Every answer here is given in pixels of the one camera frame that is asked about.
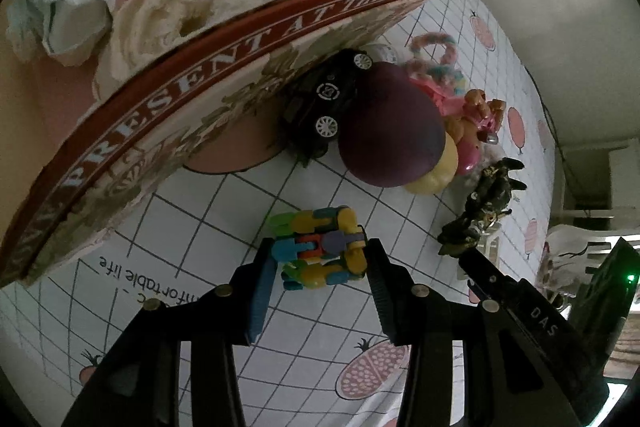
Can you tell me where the small white round object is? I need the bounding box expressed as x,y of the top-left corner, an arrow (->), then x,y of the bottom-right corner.
367,43 -> 401,65

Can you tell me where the pastel braided bracelet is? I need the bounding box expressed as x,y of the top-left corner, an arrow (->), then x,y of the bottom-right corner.
404,33 -> 467,90

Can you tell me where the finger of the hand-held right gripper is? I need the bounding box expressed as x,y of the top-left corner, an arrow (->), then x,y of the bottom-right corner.
459,249 -> 531,315

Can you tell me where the pink round toy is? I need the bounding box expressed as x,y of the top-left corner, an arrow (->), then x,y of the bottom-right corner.
410,77 -> 483,175

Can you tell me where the black toy car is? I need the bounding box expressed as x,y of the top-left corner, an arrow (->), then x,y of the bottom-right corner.
279,49 -> 375,168

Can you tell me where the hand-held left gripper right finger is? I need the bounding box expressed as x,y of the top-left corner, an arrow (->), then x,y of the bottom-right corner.
365,237 -> 586,427

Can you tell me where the white crumpled object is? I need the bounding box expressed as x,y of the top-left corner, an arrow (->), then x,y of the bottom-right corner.
540,222 -> 640,308

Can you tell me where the brown toy figure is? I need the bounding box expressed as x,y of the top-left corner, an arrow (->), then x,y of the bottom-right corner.
457,89 -> 507,145

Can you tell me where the purple mushroom toy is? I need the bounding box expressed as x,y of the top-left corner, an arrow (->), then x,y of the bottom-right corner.
337,62 -> 459,195

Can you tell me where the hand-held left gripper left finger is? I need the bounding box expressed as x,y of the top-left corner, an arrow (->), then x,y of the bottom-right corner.
60,237 -> 278,427

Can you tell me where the dark green dinosaur toy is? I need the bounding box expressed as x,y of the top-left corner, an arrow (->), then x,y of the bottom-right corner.
437,157 -> 528,257

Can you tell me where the printed cardboard box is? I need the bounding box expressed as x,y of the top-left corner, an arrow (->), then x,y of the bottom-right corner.
0,0 -> 461,288

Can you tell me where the colourful block toy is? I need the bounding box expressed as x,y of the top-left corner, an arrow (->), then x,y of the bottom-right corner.
266,206 -> 367,292

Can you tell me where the crumpled white paper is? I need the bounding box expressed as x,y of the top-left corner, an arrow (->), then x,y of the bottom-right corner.
6,0 -> 135,66

